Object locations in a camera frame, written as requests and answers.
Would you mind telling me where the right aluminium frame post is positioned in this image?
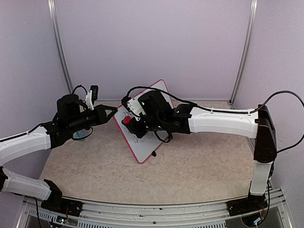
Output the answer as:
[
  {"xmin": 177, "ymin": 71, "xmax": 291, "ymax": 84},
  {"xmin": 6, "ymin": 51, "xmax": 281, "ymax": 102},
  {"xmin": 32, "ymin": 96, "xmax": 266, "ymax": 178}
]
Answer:
[{"xmin": 229, "ymin": 0, "xmax": 258, "ymax": 107}]

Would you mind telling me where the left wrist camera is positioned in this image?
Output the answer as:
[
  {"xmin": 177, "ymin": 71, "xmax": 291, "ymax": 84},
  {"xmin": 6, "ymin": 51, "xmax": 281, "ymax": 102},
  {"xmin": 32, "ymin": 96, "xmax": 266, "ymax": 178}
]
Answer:
[{"xmin": 85, "ymin": 85, "xmax": 99, "ymax": 110}]

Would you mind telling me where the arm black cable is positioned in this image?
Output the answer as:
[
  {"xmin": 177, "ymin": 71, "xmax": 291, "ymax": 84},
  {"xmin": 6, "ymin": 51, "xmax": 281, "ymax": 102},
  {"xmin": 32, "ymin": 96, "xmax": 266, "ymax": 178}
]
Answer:
[
  {"xmin": 72, "ymin": 84, "xmax": 90, "ymax": 107},
  {"xmin": 122, "ymin": 85, "xmax": 304, "ymax": 154}
]

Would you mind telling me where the aluminium frame post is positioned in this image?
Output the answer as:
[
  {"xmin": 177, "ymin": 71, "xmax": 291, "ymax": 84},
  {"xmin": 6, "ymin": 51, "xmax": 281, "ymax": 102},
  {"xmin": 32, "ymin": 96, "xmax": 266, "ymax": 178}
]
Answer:
[
  {"xmin": 47, "ymin": 0, "xmax": 74, "ymax": 93},
  {"xmin": 229, "ymin": 0, "xmax": 258, "ymax": 107}
]

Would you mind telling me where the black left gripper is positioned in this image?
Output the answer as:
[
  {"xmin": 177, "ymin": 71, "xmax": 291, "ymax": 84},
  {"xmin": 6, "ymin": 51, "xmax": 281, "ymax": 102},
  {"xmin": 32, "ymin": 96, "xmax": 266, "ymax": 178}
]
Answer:
[{"xmin": 67, "ymin": 104, "xmax": 118, "ymax": 133}]

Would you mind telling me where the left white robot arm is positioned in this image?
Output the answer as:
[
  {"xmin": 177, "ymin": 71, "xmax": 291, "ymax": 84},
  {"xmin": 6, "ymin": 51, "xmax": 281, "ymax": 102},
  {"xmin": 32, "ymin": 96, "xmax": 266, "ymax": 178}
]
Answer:
[{"xmin": 0, "ymin": 94, "xmax": 117, "ymax": 211}]

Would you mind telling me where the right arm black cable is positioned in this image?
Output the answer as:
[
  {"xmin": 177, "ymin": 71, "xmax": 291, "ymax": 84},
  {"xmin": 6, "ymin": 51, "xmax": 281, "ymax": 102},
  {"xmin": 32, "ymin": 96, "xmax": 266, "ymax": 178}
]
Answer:
[{"xmin": 122, "ymin": 85, "xmax": 304, "ymax": 154}]

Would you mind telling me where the left aluminium frame post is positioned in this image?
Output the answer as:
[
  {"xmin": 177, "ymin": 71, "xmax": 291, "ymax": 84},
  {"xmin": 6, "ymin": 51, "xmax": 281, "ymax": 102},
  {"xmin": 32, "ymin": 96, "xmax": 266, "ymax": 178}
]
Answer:
[{"xmin": 47, "ymin": 0, "xmax": 74, "ymax": 93}]

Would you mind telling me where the front aluminium rail base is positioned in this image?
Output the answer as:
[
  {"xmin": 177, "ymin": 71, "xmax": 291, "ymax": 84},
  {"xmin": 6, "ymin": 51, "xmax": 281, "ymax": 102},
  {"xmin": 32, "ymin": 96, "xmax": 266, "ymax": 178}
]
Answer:
[{"xmin": 16, "ymin": 189, "xmax": 293, "ymax": 228}]

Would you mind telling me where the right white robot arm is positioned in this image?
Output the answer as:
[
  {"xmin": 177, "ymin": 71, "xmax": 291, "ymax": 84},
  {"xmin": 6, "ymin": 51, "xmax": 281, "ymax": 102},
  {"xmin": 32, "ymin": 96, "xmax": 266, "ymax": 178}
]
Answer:
[{"xmin": 122, "ymin": 88, "xmax": 277, "ymax": 211}]

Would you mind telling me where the red black whiteboard eraser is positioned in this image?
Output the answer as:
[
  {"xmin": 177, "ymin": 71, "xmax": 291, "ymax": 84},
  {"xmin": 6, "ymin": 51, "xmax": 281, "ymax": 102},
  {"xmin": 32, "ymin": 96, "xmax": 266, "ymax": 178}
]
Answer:
[{"xmin": 122, "ymin": 116, "xmax": 132, "ymax": 125}]

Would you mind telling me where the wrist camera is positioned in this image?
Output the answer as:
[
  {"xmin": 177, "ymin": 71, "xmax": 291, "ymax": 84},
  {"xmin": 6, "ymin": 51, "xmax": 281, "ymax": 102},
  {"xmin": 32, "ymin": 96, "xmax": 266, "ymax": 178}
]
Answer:
[
  {"xmin": 85, "ymin": 85, "xmax": 99, "ymax": 110},
  {"xmin": 121, "ymin": 95, "xmax": 144, "ymax": 121}
]

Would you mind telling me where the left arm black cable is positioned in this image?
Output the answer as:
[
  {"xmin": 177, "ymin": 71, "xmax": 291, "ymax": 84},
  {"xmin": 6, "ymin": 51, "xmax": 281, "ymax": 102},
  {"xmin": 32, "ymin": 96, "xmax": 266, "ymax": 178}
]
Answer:
[{"xmin": 72, "ymin": 84, "xmax": 90, "ymax": 107}]

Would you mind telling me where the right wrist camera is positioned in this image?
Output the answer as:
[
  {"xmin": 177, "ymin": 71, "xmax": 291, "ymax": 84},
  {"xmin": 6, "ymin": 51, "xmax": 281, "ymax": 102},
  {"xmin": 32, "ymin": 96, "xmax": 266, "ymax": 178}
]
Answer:
[{"xmin": 121, "ymin": 95, "xmax": 144, "ymax": 121}]

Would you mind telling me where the light blue ceramic mug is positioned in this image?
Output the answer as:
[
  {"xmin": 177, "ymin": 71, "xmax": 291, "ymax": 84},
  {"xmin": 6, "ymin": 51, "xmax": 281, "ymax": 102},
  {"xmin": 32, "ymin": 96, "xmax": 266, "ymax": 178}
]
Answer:
[{"xmin": 72, "ymin": 129, "xmax": 86, "ymax": 141}]

